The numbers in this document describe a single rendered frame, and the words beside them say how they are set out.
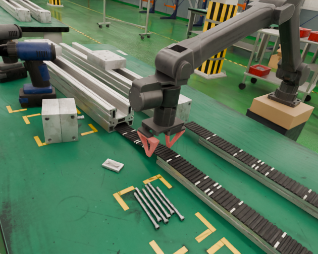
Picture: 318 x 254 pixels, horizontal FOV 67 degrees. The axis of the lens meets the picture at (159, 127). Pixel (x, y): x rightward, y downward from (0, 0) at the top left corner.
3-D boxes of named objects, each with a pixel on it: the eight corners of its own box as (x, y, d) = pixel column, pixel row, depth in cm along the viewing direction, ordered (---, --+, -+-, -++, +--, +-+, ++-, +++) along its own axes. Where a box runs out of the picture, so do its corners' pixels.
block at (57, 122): (86, 139, 73) (86, 112, 68) (45, 144, 68) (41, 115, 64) (83, 123, 80) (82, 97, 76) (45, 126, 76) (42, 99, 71)
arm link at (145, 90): (193, 61, 53) (168, 51, 58) (151, 65, 46) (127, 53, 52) (183, 110, 59) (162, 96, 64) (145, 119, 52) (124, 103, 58)
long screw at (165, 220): (168, 223, 51) (169, 219, 50) (164, 225, 50) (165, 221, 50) (144, 190, 58) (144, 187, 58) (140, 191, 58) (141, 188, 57)
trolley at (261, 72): (309, 101, 362) (344, 31, 310) (301, 111, 323) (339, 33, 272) (245, 80, 413) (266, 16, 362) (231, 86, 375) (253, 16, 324)
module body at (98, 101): (133, 125, 84) (135, 103, 79) (108, 133, 77) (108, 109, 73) (44, 59, 131) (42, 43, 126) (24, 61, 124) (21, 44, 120)
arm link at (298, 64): (313, -26, 65) (278, -28, 71) (282, 11, 64) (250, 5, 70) (310, 75, 99) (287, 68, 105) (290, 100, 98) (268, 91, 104)
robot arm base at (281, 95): (300, 103, 106) (274, 93, 113) (308, 86, 102) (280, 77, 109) (293, 108, 100) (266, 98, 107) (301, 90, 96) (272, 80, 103)
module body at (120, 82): (170, 113, 96) (174, 93, 91) (152, 119, 89) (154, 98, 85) (76, 57, 143) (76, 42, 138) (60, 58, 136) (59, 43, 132)
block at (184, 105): (191, 121, 92) (196, 98, 87) (168, 129, 84) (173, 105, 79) (174, 111, 97) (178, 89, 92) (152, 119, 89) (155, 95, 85)
